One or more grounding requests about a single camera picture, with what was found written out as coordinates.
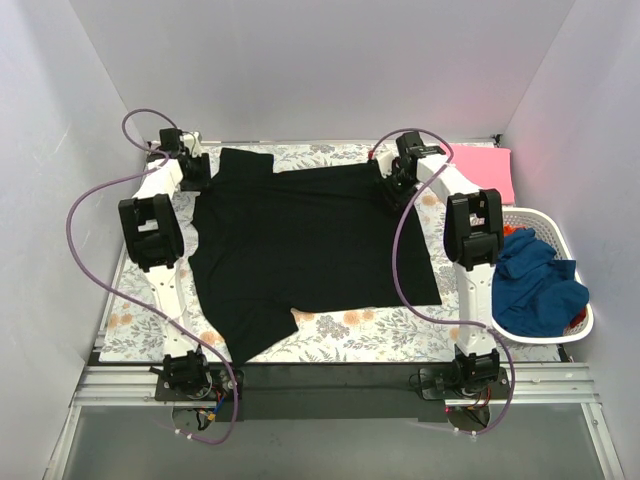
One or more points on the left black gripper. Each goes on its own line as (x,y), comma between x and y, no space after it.
(198,176)

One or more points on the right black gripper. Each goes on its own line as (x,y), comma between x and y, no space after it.
(392,188)

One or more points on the black t shirt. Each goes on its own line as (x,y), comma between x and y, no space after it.
(314,240)

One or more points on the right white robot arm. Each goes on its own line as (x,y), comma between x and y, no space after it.
(473,239)

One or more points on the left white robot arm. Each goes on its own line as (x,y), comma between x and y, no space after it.
(155,243)

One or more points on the folded pink t shirt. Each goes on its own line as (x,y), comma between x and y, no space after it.
(487,168)

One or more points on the red orange t shirt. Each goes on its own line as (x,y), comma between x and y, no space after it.
(580,317)

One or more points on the floral table mat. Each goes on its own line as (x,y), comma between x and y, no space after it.
(372,334)

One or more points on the white laundry basket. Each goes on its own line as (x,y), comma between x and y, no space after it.
(537,295)

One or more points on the blue t shirt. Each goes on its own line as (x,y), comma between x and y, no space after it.
(535,285)

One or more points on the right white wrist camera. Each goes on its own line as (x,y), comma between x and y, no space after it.
(384,160)

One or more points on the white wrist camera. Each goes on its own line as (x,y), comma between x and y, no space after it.
(192,142)
(384,160)

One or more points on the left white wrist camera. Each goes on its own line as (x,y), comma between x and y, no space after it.
(192,142)

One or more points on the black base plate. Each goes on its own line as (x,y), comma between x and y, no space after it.
(331,391)

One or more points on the aluminium frame rail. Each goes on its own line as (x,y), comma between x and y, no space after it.
(550,426)

